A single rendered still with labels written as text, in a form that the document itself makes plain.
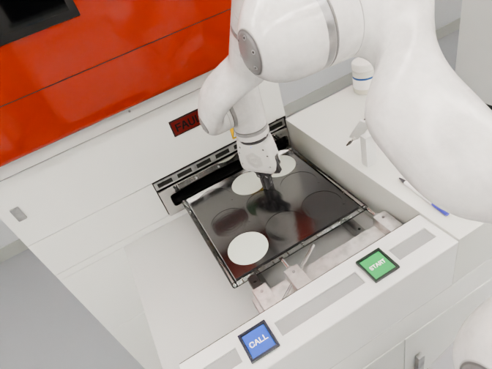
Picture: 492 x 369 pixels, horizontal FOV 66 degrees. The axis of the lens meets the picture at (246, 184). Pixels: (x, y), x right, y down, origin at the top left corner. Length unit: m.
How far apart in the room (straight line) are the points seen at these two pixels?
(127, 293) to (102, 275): 0.12
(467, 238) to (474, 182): 0.46
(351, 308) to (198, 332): 0.37
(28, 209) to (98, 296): 0.39
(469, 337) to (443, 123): 0.18
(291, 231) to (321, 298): 0.24
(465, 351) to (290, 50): 0.32
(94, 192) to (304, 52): 0.79
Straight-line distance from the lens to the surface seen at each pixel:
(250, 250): 0.91
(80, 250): 1.20
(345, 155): 1.00
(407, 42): 0.44
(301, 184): 1.04
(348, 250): 0.89
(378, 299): 0.74
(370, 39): 0.48
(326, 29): 0.44
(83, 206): 1.11
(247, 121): 0.88
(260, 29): 0.43
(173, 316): 0.98
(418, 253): 0.79
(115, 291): 1.33
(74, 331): 2.31
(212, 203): 1.07
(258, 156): 0.95
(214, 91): 0.78
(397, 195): 0.88
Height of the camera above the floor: 1.58
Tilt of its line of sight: 39 degrees down
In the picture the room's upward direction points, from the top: 19 degrees counter-clockwise
